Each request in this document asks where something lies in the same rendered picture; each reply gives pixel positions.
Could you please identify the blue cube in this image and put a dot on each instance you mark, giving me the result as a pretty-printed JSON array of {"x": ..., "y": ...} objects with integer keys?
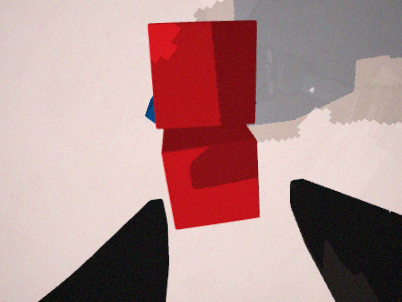
[{"x": 149, "y": 114}]

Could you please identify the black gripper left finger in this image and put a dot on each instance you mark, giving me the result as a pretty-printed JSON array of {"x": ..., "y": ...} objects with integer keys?
[{"x": 133, "y": 266}]

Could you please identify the red cube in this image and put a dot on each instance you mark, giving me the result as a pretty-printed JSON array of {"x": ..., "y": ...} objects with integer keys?
[
  {"x": 212, "y": 174},
  {"x": 203, "y": 73}
]

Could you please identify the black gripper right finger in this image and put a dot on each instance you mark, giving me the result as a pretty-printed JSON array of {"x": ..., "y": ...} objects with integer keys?
[{"x": 356, "y": 246}]

